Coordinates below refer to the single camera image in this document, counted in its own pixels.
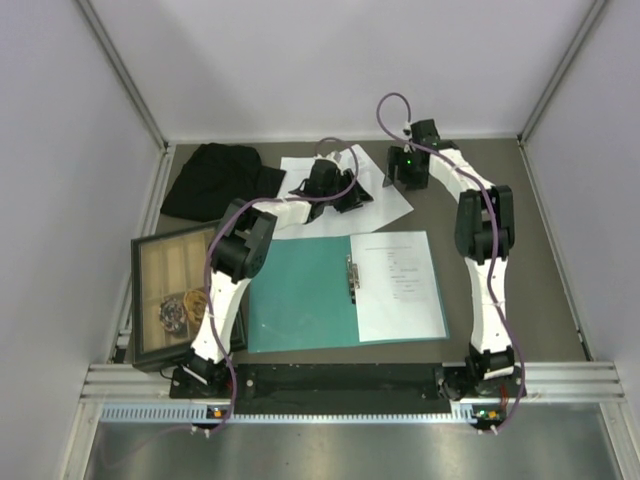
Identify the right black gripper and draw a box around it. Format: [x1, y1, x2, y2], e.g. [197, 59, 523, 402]
[382, 148, 427, 193]

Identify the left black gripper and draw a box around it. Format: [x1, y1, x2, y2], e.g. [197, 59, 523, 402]
[322, 169, 372, 213]

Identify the white printed paper sheet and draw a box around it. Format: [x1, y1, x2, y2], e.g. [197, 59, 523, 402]
[339, 144, 413, 234]
[350, 231, 449, 343]

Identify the metal folder clip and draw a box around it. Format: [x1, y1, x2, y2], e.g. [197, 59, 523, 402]
[346, 254, 360, 304]

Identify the teal plastic file folder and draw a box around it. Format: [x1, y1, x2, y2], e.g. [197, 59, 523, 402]
[246, 230, 450, 354]

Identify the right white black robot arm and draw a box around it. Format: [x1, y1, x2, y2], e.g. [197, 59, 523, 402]
[382, 119, 515, 396]

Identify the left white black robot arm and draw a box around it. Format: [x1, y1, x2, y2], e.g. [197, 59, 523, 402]
[182, 153, 372, 397]

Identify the black cloth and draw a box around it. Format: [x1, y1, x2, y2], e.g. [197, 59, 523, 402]
[161, 143, 286, 222]

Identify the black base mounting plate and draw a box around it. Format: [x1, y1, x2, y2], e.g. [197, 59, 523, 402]
[168, 363, 526, 401]

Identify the black framed display box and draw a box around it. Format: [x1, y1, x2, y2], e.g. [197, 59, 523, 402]
[130, 222, 247, 372]

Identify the patterned round item in box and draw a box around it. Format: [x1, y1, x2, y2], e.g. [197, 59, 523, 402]
[159, 297, 188, 337]

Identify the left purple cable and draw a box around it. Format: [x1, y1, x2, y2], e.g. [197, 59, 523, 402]
[204, 138, 361, 435]

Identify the purple cable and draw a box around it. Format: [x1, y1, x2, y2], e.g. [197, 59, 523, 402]
[204, 138, 361, 435]
[376, 92, 527, 435]

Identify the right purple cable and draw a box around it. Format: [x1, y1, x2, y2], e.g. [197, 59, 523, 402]
[376, 92, 527, 435]

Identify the light blue slotted cable duct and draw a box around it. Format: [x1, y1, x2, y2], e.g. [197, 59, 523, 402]
[101, 403, 481, 424]

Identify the aluminium frame rail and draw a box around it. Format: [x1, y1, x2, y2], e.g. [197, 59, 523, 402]
[73, 0, 169, 151]

